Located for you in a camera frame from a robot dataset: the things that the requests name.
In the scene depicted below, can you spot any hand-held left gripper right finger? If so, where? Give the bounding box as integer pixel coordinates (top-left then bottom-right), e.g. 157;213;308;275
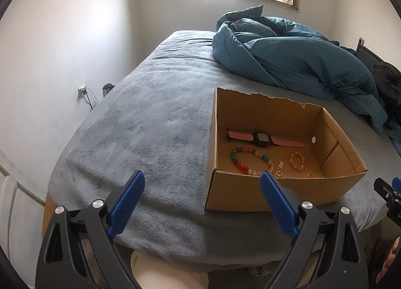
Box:
260;171;370;289

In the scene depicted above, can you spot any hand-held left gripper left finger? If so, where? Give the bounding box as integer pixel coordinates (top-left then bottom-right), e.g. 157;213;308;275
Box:
36;170;146;289

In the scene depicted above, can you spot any orange bead bracelet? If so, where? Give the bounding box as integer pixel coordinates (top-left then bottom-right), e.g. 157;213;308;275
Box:
288;151;306;171

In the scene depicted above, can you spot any cardboard box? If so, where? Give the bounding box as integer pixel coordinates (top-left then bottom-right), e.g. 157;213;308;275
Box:
205;87;368;213

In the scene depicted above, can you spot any multicolour bead bracelet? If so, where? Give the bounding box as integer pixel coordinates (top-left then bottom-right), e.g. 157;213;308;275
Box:
230;148;274;177

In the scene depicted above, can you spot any person's right hand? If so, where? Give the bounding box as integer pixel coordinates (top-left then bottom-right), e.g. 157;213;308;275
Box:
376;236;401;281

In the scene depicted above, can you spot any person's cream trouser leg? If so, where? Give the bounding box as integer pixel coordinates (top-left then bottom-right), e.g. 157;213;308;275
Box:
131;250;210;289

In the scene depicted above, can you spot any grey fleece blanket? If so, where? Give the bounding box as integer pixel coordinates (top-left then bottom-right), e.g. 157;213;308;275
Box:
47;30;401;269

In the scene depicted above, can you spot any dark garment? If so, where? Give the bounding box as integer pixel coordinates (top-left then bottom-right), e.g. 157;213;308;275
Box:
368;62;401;152

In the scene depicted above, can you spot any white panel door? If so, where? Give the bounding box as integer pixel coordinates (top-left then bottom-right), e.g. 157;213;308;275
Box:
0;148;47;280

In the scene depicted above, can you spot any dark headboard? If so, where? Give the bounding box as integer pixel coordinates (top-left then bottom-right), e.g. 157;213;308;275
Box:
356;37;381;66

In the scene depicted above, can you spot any teal duvet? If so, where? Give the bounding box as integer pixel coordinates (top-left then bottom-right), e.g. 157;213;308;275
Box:
212;5;389;134

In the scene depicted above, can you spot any pink strap watch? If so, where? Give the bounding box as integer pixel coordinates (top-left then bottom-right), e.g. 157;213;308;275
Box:
226;129;305;149

